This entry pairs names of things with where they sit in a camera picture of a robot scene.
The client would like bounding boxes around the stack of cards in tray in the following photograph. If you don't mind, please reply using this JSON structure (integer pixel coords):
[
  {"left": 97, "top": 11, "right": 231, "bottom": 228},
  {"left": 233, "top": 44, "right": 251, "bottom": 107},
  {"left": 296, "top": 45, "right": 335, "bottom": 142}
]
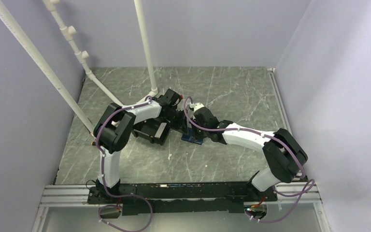
[{"left": 154, "top": 122, "right": 167, "bottom": 138}]

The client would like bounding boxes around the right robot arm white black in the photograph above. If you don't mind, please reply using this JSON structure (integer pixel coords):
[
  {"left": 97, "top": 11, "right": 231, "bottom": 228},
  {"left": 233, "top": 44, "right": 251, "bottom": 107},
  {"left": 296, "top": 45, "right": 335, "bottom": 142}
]
[{"left": 184, "top": 105, "right": 308, "bottom": 201}]

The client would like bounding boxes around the white PVC pipe frame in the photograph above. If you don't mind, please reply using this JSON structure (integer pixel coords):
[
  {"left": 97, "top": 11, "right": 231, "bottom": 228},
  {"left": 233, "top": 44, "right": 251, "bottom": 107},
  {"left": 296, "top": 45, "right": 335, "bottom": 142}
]
[{"left": 0, "top": 0, "right": 159, "bottom": 133}]

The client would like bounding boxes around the yellow black screwdriver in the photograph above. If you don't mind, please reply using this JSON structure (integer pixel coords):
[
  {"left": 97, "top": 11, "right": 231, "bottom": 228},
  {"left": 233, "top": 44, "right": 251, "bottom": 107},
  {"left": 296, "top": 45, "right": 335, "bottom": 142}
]
[{"left": 72, "top": 139, "right": 96, "bottom": 146}]

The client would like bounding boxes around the black card tray box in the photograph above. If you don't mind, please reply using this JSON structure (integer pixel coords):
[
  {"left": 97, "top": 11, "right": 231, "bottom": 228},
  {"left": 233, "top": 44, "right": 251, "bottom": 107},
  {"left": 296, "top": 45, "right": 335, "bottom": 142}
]
[{"left": 131, "top": 118, "right": 170, "bottom": 145}]

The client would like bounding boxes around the aluminium extrusion rail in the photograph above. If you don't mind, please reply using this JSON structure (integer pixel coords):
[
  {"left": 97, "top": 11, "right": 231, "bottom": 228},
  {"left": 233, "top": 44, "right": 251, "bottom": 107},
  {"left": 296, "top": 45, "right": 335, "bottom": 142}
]
[{"left": 40, "top": 183, "right": 322, "bottom": 207}]

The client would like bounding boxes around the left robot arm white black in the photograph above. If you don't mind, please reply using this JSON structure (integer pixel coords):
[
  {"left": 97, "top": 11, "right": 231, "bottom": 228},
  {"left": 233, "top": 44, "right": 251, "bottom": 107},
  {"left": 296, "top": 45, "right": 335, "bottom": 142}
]
[{"left": 93, "top": 89, "right": 188, "bottom": 203}]

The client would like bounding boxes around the blue leather card holder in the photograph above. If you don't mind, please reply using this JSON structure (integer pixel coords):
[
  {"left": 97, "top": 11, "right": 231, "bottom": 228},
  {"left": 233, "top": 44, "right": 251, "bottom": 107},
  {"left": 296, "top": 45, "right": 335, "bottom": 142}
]
[{"left": 181, "top": 127, "right": 204, "bottom": 145}]

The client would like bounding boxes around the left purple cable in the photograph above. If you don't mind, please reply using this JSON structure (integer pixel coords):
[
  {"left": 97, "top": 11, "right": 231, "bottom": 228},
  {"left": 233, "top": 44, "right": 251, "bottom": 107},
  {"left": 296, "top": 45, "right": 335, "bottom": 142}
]
[{"left": 95, "top": 95, "right": 154, "bottom": 232}]

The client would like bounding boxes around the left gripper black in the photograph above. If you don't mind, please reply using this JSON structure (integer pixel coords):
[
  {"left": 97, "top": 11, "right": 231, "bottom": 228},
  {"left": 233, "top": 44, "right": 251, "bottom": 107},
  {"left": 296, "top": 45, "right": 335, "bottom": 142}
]
[{"left": 163, "top": 109, "right": 188, "bottom": 137}]

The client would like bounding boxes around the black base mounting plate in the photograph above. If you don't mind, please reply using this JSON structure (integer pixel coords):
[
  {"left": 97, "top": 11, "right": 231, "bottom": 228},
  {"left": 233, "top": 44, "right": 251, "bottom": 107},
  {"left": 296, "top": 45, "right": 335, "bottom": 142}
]
[{"left": 87, "top": 181, "right": 277, "bottom": 216}]

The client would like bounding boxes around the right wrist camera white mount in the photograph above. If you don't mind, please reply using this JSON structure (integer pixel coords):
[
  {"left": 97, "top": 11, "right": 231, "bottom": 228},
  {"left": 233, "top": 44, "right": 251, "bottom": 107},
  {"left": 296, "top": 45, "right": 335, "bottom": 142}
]
[{"left": 189, "top": 102, "right": 205, "bottom": 112}]

